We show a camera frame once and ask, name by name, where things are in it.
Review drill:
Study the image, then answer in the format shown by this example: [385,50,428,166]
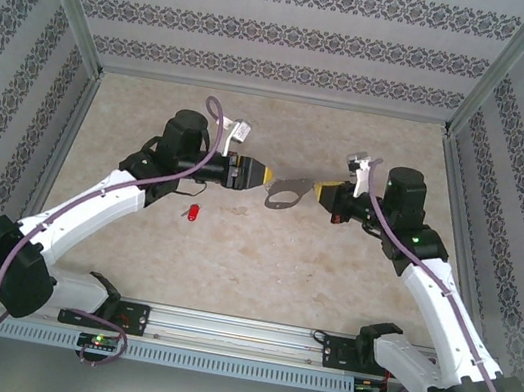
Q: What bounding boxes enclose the small controller board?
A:
[353,376,390,392]

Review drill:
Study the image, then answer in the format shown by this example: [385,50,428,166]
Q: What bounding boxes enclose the controller board with green light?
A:
[76,329,122,356]

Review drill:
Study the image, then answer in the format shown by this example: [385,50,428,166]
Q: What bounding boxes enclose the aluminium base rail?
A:
[0,274,444,391]

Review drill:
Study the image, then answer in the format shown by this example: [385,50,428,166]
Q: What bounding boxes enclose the grey slotted cable duct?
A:
[0,313,362,392]

